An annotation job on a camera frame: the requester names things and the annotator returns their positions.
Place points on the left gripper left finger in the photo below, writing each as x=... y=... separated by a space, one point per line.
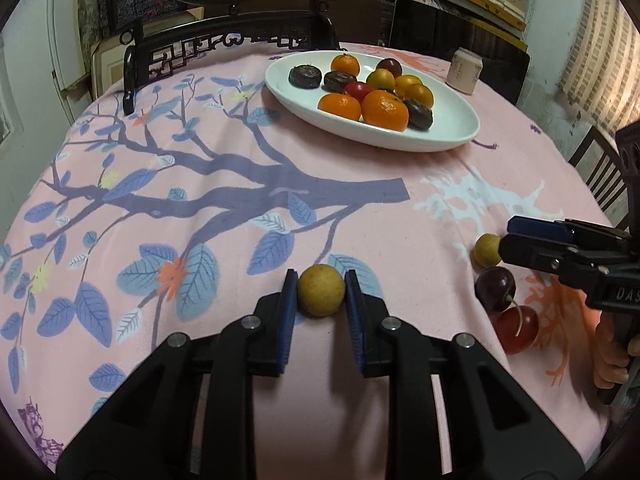
x=258 y=344

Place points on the tan longan fruit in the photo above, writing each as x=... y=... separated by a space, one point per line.
x=320 y=291
x=485 y=252

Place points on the dark wooden chair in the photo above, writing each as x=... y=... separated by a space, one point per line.
x=605 y=180

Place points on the large orange mandarin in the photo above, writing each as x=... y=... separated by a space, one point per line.
x=384 y=110

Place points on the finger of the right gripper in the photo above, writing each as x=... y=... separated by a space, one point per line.
x=556 y=231
x=532 y=253

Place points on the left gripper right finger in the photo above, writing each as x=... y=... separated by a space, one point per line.
x=383 y=344

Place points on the red tomato on plate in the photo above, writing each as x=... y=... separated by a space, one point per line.
x=357 y=90

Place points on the mandarin on plate back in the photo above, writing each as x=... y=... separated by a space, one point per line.
x=346 y=63

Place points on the person's right hand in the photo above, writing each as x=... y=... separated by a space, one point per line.
x=610 y=359

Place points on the dark red cherry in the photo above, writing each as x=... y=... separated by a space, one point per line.
x=495 y=289

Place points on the pink drink can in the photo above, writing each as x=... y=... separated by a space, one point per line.
x=464 y=71

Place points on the pink printed tablecloth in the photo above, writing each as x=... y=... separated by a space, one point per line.
x=178 y=217

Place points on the dark carved screen stand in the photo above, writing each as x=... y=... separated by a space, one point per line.
x=149 y=58

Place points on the dark plum on plate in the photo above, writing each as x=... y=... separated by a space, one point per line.
x=392 y=65

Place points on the orange kumquat fruit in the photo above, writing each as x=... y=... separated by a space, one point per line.
x=403 y=82

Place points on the dark passion fruit small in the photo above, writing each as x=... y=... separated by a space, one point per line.
x=420 y=116

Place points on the white oval plate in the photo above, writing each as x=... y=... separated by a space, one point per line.
x=455 y=121

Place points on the small orange fruit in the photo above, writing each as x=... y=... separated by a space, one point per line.
x=420 y=94

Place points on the yellow fruit on plate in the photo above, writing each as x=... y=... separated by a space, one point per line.
x=381 y=79

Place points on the red cherry tomato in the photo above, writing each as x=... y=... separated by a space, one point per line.
x=517 y=329

